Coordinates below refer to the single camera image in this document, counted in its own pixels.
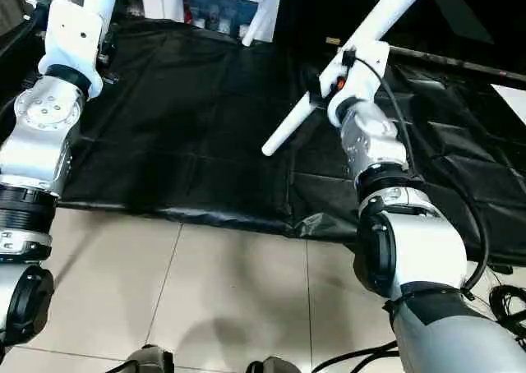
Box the dark metal rod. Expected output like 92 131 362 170
325 36 526 82

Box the black work mat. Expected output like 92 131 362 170
0 16 526 267

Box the white flat board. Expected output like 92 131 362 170
491 84 526 127

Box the dark robot foot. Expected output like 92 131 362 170
247 357 301 373

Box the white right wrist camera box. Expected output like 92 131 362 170
319 40 391 127

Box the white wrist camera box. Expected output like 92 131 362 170
39 1 106 99
319 40 391 127

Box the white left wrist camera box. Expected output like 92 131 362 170
39 1 106 99

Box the black floor cable coil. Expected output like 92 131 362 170
468 262 526 333

